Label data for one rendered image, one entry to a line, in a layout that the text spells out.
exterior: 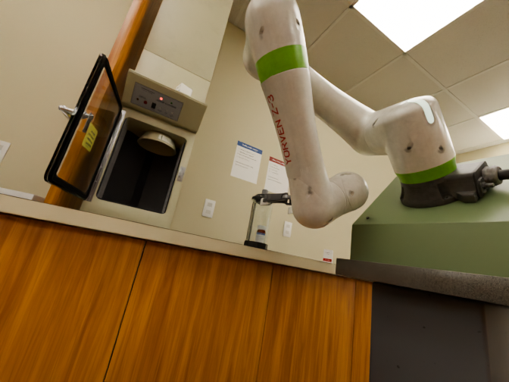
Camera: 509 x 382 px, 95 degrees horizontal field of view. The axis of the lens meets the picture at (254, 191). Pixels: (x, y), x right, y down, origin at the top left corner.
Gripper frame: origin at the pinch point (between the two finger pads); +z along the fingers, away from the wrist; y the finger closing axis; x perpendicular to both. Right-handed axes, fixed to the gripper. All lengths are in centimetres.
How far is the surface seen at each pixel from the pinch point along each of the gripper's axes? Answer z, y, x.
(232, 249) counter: -4.6, 17.6, 20.1
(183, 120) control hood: 21, 41, -31
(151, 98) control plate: 18, 56, -34
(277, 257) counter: -4.6, -0.6, 19.7
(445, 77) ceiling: 0, -148, -152
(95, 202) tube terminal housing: 25, 63, 12
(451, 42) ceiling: -17, -116, -152
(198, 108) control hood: 15, 38, -37
